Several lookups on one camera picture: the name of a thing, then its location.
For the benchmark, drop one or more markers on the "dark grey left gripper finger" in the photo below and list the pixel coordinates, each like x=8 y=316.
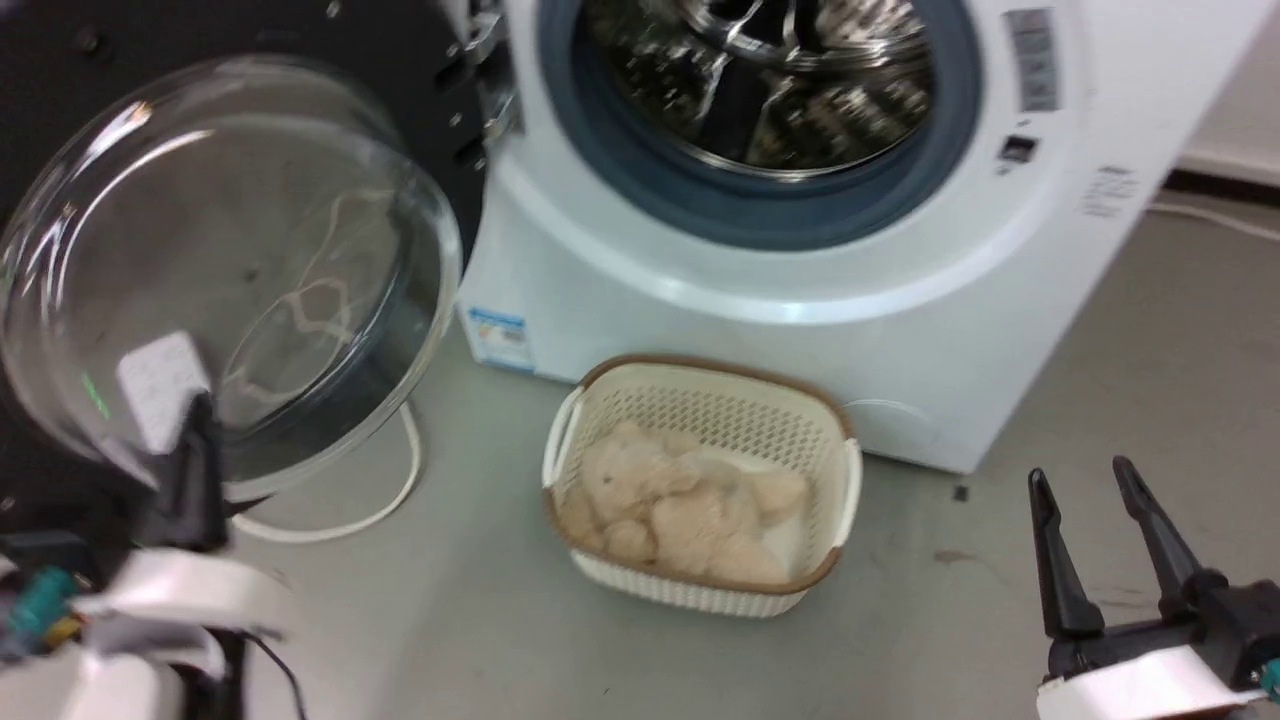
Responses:
x=195 y=480

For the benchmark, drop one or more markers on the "cream plastic laundry basket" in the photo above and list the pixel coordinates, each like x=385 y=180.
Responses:
x=700 y=400

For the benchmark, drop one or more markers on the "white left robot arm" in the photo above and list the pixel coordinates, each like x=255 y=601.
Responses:
x=80 y=690

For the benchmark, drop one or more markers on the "black baseboard strip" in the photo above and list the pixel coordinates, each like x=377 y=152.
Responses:
x=1225 y=187

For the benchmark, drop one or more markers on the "blue energy label sticker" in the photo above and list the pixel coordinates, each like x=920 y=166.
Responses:
x=498 y=338

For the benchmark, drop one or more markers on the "stainless steel washer drum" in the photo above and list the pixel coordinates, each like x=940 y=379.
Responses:
x=770 y=80

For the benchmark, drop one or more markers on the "metal door hinge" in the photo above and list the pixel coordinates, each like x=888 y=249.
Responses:
x=492 y=90

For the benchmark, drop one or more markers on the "grey rubber door gasket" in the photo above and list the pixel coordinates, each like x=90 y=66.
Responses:
x=960 y=130

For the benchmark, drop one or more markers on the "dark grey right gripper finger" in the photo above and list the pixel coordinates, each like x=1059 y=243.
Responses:
x=1160 y=540
x=1060 y=570

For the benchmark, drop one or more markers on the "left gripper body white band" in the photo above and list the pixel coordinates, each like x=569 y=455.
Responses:
x=190 y=590

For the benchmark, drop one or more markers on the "beige plush teddy bear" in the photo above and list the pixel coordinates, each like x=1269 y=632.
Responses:
x=680 y=510

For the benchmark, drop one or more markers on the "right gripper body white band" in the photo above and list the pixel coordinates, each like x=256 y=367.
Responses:
x=1150 y=685

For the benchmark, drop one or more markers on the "grey instruction sticker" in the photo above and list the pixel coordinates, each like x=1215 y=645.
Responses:
x=1034 y=58

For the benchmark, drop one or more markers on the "white front-load washing machine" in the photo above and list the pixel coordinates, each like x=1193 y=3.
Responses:
x=900 y=330

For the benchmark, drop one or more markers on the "black washing machine door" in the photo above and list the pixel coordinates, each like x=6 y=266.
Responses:
x=250 y=260

